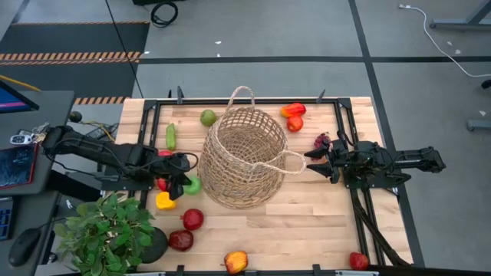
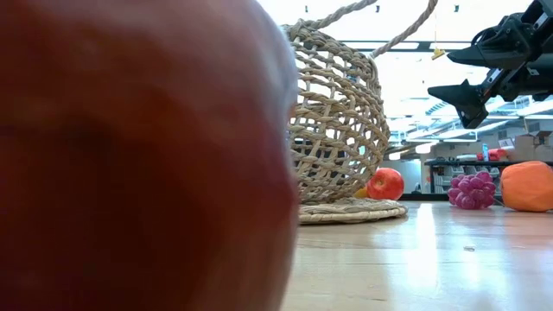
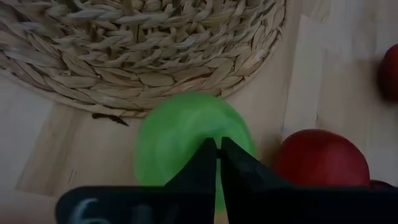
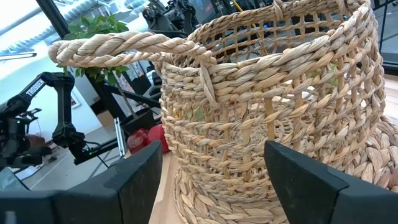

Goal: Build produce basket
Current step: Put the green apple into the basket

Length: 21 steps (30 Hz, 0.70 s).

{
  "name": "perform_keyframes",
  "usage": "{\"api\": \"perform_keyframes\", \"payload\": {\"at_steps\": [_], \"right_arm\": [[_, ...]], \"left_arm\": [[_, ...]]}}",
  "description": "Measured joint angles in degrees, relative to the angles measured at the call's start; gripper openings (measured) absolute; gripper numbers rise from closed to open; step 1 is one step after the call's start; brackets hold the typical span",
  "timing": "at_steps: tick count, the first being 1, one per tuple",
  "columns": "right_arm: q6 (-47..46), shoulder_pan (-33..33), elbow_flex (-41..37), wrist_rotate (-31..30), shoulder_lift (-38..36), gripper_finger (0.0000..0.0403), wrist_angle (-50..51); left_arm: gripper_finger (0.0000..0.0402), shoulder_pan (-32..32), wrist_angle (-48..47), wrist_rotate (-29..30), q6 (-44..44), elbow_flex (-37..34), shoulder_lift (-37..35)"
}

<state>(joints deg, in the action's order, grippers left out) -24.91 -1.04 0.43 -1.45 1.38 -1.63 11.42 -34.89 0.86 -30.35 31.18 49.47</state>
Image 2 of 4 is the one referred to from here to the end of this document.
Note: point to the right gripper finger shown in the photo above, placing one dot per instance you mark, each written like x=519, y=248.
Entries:
x=501, y=49
x=468, y=101

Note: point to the orange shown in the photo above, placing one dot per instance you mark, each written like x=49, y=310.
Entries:
x=527, y=185

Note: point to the woven wicker basket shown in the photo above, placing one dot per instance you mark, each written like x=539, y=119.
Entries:
x=337, y=129

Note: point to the red orange mango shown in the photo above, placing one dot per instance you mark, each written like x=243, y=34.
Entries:
x=360, y=193

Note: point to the yellow red apple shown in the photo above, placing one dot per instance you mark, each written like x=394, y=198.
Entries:
x=129, y=173

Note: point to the blue bottle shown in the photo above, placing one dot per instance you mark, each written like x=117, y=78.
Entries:
x=485, y=152

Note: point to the yellow hanging tag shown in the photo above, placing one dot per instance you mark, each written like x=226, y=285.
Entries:
x=437, y=53

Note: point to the red plastic container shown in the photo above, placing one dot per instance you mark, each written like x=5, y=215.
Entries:
x=492, y=154

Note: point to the black shelf table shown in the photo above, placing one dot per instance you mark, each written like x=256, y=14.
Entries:
x=475, y=163

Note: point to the cardboard box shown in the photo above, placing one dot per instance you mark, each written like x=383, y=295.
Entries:
x=525, y=144

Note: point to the purple grape bunch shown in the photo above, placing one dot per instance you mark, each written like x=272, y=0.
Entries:
x=472, y=190

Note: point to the small clear scrap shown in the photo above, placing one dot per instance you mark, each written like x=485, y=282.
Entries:
x=468, y=248

